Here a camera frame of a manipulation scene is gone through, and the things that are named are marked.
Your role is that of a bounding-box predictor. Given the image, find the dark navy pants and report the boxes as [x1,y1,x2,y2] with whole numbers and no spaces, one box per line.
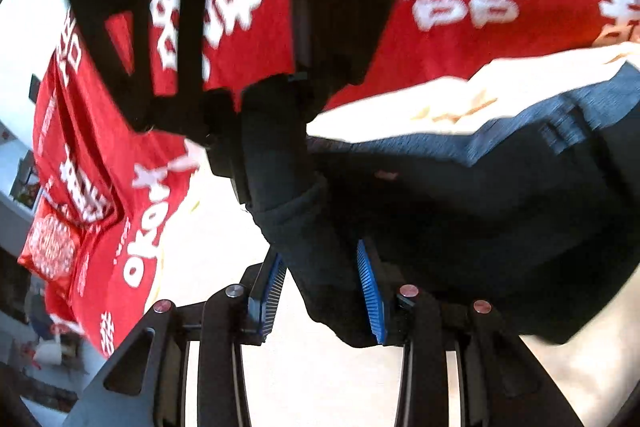
[240,65,639,347]

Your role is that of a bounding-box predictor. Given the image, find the peach sofa seat cover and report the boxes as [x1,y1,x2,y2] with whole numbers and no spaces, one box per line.
[150,41,639,426]

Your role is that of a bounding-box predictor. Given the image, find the small red medallion cushion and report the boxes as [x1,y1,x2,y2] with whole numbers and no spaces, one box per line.
[17,199,82,298]

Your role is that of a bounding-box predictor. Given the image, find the red cushion white script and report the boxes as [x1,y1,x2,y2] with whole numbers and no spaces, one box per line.
[34,0,639,355]

